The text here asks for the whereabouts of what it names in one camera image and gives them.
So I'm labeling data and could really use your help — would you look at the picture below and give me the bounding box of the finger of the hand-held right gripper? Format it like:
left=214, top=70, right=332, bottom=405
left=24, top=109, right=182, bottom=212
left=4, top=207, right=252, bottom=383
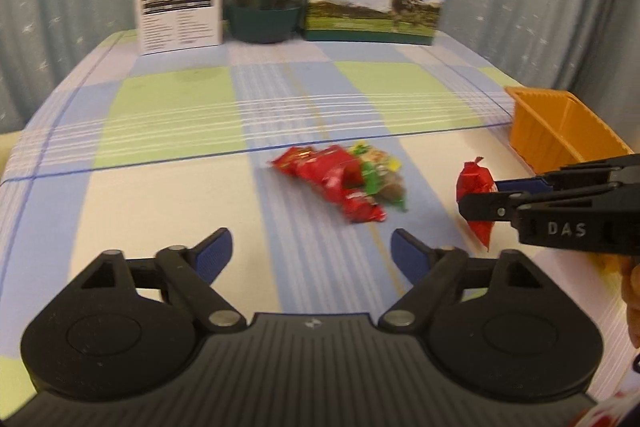
left=492, top=153, right=640, bottom=194
left=458, top=190, right=552, bottom=226

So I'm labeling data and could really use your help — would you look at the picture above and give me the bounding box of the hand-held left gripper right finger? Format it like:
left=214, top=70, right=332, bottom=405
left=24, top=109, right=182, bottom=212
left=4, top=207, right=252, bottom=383
left=379, top=228, right=543, bottom=334

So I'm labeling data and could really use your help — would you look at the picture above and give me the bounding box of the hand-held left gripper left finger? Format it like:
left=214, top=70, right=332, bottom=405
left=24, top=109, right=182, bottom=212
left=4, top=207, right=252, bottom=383
left=79, top=227, right=247, bottom=334

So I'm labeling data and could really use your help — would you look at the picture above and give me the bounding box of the red snack packet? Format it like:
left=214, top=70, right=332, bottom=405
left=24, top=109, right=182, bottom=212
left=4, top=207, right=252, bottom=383
left=454, top=156, right=497, bottom=253

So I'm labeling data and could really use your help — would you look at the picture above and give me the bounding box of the orange plastic tray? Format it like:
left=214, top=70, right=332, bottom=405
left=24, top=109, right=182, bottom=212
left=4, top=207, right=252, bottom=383
left=504, top=86, right=635, bottom=176

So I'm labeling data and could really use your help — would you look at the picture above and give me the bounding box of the pile of snack packets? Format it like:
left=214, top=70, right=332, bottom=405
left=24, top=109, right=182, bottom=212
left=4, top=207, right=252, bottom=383
left=269, top=144, right=409, bottom=225

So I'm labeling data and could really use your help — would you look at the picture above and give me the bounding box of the person's right hand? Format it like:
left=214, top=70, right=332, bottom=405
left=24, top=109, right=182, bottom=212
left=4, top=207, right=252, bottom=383
left=621, top=256, right=640, bottom=351

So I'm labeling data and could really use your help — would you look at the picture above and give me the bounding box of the plaid tablecloth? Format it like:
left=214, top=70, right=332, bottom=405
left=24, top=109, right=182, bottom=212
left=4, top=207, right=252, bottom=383
left=0, top=28, right=640, bottom=415

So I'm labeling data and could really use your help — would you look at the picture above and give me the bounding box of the red white printed cloth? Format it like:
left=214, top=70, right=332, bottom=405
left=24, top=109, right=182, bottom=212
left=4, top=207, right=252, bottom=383
left=574, top=377, right=640, bottom=427

